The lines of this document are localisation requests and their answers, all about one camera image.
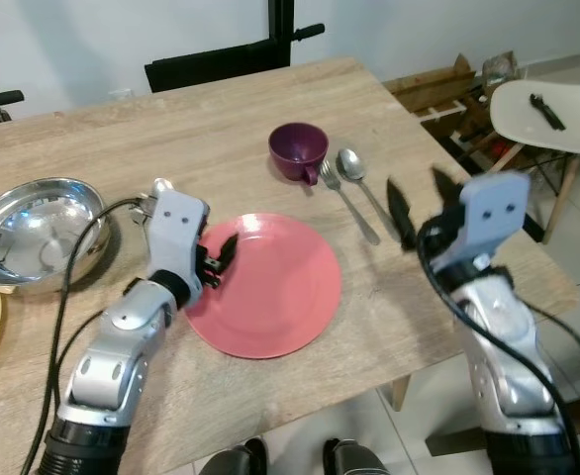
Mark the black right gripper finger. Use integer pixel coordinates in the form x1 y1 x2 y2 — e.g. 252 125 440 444
431 166 466 211
386 178 420 250

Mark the pink round plate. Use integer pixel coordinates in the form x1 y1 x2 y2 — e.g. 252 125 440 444
183 212 342 359

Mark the silver metal fork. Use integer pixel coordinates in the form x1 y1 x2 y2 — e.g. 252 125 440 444
320 160 381 246

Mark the black floor mat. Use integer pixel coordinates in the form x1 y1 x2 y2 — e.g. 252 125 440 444
438 124 548 243

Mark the wooden rack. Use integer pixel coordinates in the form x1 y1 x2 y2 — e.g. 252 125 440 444
383 51 529 174

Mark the purple cup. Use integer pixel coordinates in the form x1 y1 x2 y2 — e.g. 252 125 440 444
268 122 329 186

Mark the small black tool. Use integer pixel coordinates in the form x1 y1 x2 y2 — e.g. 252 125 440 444
530 93 567 133

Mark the clear plastic bag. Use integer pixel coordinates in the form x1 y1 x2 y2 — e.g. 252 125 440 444
483 57 519 90

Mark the white chair with wooden legs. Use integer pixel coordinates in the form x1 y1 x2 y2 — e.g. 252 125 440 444
489 79 580 245

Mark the wooden table leg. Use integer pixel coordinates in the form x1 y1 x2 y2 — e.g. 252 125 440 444
384 376 413 413

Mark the shiny steel bowl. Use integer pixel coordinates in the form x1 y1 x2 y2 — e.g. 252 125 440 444
0 177 111 295

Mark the black padded exercise stand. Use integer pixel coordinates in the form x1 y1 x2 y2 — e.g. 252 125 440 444
145 0 327 95

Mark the black left robot foot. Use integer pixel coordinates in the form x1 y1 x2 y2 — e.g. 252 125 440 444
199 437 269 475

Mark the black robot foot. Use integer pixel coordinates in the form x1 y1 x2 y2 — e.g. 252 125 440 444
199 437 269 475
322 438 392 475

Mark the black right robot foot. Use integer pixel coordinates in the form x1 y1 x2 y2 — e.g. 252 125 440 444
322 438 392 475

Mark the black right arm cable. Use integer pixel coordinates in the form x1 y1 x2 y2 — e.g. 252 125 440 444
416 216 580 475

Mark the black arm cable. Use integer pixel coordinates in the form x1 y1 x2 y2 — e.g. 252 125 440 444
416 216 580 475
21 196 157 475

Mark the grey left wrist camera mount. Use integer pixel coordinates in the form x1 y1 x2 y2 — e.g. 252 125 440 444
144 188 212 290

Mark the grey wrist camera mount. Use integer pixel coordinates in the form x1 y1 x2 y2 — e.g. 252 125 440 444
144 188 212 290
435 171 531 270

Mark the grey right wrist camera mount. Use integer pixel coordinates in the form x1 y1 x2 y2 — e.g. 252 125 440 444
435 171 531 270

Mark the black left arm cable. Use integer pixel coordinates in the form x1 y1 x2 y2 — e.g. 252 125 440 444
21 196 157 475

